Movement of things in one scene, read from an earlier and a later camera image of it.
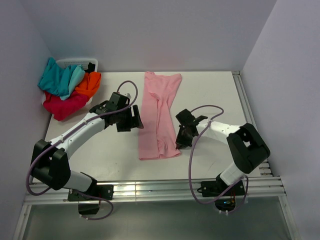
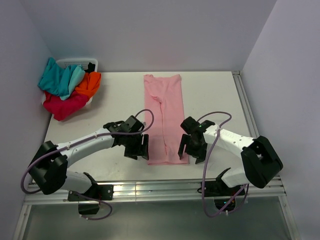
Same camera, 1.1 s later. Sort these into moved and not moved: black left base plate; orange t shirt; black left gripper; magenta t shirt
Moved: black left gripper
Not moved: magenta t shirt; black left base plate; orange t shirt
